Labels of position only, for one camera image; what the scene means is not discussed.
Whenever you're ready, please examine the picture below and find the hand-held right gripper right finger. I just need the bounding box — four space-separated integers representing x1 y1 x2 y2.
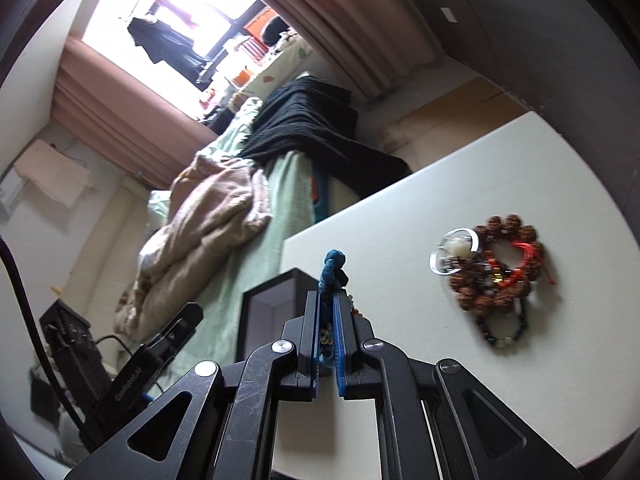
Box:
331 292 584 480

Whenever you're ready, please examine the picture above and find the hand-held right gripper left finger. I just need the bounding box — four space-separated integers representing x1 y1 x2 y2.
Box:
64 290 323 480

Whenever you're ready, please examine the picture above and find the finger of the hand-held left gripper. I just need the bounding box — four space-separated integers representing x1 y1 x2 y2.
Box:
148 302 205 362

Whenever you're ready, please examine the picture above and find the black jewelry box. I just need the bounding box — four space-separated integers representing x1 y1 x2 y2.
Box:
241 268 321 379

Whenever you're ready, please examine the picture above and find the blue cord bead bracelet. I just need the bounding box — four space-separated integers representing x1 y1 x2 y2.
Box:
316 249 365 361

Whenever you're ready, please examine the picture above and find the black electronic device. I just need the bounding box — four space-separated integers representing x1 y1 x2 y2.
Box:
38 298 110 413

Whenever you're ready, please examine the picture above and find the beige fleece blanket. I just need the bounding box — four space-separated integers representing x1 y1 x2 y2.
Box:
113 152 274 344

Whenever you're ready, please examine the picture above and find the silver bangle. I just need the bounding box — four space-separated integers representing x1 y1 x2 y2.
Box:
428 228 480 276

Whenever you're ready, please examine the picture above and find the green bed sheet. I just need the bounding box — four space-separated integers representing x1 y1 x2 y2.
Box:
148 94 328 363

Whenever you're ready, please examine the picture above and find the black knitted cloth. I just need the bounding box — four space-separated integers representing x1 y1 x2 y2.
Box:
239 75 414 197

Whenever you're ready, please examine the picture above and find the brown curtain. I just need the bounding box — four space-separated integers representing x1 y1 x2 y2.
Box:
254 0 452 102
49 35 227 192

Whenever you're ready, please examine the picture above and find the black hanging garment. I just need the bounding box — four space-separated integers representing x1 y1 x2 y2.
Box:
126 17 217 84

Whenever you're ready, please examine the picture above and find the black cable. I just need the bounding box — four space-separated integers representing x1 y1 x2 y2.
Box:
0 236 87 436

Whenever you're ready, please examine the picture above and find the black bead bracelet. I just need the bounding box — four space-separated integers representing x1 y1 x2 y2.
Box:
475 299 531 354

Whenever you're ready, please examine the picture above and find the beige cloth on wall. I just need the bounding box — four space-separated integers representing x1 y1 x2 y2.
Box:
13 139 92 209

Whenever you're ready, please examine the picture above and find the red cord bracelet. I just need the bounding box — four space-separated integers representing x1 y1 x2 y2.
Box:
492 241 557 287

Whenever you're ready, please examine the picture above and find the brown seed bead bracelet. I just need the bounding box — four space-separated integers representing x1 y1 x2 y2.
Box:
448 213 546 314

